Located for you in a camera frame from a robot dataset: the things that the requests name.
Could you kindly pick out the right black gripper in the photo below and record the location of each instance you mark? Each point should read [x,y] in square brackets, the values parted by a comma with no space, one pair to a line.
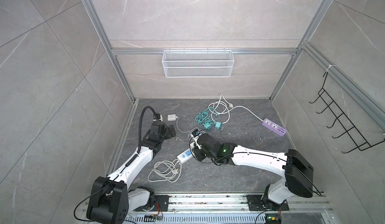
[197,153]

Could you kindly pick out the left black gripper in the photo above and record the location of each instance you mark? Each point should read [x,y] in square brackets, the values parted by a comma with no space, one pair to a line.
[169,134]

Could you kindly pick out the white charger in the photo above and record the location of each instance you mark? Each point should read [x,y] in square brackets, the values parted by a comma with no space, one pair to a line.
[172,117]

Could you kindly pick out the teal charger adapter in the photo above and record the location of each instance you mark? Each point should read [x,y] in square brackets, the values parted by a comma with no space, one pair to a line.
[218,125]
[208,126]

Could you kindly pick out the white blue power strip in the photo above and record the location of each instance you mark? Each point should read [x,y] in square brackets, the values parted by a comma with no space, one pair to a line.
[185,156]

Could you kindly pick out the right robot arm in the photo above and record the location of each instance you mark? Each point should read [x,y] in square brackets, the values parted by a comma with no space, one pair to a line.
[296,173]

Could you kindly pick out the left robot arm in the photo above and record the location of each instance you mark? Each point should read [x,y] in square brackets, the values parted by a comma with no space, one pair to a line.
[111,200]

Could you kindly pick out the purple power strip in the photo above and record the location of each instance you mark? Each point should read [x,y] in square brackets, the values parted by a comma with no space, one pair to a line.
[274,127]

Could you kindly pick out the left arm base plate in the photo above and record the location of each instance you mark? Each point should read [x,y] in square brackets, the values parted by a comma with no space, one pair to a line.
[159,203]

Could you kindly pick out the white wire mesh basket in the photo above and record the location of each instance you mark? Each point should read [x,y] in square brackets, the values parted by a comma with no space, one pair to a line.
[197,63]

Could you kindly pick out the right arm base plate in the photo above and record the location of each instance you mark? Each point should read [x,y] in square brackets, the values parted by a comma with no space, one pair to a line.
[260,203]

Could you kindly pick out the black wire hook rack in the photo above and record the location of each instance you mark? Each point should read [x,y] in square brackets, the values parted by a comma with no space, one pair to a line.
[341,117]

